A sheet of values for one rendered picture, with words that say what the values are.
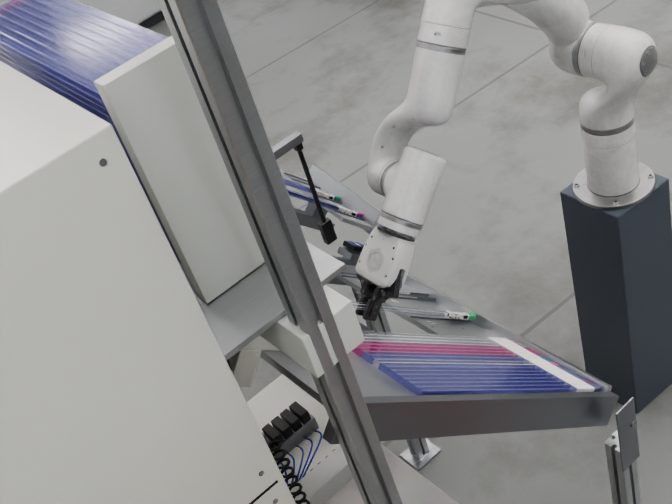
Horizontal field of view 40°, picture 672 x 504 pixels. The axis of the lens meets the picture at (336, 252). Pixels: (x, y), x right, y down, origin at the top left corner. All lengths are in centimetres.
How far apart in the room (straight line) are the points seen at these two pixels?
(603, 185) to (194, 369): 140
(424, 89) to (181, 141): 70
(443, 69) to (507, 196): 188
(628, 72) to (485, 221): 148
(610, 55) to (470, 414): 90
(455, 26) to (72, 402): 98
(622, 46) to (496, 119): 196
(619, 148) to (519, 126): 171
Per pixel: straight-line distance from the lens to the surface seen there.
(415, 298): 202
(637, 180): 230
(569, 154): 368
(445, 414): 143
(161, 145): 107
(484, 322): 198
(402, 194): 172
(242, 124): 95
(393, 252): 172
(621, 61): 204
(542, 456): 266
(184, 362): 106
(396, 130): 176
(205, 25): 91
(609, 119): 216
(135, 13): 581
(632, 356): 256
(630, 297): 242
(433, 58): 168
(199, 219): 113
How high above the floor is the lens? 211
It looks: 37 degrees down
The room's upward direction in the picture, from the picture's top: 19 degrees counter-clockwise
